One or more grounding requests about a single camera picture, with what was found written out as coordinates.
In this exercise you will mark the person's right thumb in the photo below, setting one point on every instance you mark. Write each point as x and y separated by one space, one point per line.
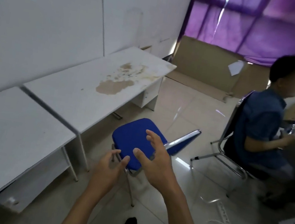
142 158

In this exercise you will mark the white paper sheet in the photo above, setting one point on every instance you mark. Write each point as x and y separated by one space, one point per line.
235 68

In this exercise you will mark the plain white desk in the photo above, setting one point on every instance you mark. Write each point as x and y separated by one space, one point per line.
8 132

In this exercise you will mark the blue padded metal chair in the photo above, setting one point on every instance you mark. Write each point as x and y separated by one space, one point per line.
134 139

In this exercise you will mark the white power strip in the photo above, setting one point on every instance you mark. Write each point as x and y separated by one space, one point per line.
224 215

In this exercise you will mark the person's left forearm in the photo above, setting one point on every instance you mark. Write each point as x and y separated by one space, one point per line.
77 211

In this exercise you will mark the grey handheld device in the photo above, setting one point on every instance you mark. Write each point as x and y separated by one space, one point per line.
292 130

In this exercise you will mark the large brown cardboard sheet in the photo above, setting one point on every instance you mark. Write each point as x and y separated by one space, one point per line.
205 66

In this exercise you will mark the blue chair with chrome frame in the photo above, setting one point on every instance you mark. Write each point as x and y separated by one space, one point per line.
232 124

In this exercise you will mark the stained white desk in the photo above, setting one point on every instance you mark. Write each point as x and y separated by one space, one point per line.
89 89

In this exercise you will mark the person's left thumb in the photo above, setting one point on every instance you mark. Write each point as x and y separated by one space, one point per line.
123 164

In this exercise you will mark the person's right forearm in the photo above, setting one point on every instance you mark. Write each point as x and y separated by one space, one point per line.
181 223

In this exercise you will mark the person's left hand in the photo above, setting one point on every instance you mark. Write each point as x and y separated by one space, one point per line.
104 174

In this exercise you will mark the purple curtain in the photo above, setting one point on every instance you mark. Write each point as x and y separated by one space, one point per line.
252 23

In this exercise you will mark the person's right hand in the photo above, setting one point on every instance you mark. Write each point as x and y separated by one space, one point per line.
160 169

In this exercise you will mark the person's right middle finger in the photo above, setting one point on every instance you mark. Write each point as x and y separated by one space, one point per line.
156 136

